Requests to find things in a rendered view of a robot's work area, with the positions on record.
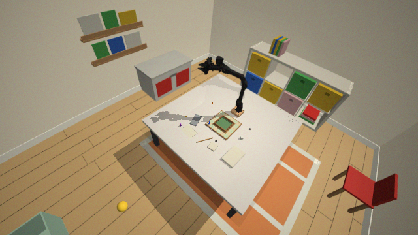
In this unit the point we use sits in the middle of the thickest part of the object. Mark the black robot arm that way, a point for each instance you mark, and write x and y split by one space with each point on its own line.
221 67

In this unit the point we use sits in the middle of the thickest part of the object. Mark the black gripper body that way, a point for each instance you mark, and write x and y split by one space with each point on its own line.
209 67

